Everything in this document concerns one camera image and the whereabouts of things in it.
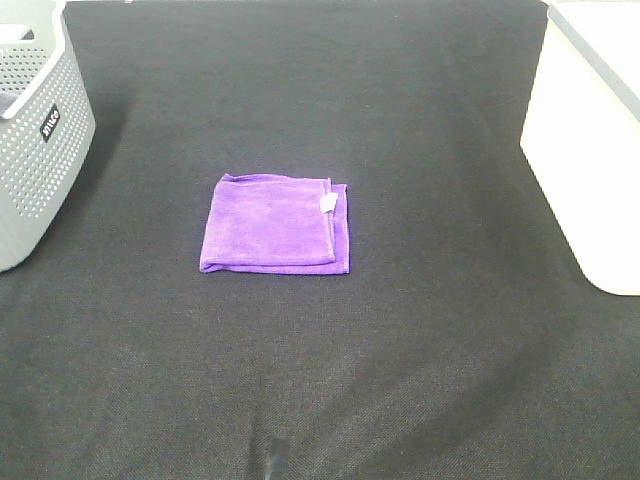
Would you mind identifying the purple towel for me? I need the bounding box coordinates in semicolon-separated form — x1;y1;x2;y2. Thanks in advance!
199;174;350;275

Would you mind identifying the black fabric table cover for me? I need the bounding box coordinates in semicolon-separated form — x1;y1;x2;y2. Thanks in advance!
1;1;639;479

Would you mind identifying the white plastic bin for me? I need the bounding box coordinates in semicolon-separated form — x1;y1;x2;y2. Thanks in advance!
520;1;639;296

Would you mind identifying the grey perforated plastic basket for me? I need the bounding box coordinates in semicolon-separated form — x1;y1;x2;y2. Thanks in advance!
1;1;96;271

